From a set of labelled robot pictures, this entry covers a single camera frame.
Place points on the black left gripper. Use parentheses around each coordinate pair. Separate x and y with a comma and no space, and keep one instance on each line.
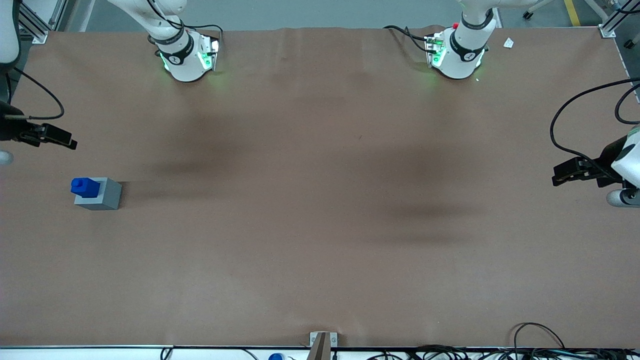
(604,163)

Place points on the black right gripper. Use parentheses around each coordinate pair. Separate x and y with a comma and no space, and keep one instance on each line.
(11,128)

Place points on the blue plastic insert part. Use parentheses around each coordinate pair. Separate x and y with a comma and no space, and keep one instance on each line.
(86,188)

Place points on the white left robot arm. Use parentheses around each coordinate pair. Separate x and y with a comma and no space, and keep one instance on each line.
(462,55)

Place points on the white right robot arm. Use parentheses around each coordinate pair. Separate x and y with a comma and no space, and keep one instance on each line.
(182,60)

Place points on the gray square base block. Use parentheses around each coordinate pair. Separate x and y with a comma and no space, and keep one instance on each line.
(110,196)

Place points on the white paper scrap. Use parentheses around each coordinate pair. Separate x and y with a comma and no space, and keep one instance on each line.
(508,43)

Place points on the grey cart leg with caster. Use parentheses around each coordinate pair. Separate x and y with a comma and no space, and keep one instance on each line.
(537,7)

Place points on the brown table cover sheet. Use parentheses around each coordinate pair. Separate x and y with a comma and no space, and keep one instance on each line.
(320,225)

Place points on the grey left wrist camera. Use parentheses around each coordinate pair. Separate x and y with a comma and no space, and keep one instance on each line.
(622,198)

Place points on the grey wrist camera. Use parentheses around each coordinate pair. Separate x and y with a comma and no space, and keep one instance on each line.
(5,158)
(622,198)

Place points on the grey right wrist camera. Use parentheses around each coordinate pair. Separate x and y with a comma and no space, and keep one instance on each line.
(5,158)

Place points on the aluminium frame post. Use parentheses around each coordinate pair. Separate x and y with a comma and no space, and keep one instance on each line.
(612,25)
(35,22)

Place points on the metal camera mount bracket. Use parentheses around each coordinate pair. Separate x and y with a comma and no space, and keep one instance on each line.
(320,345)

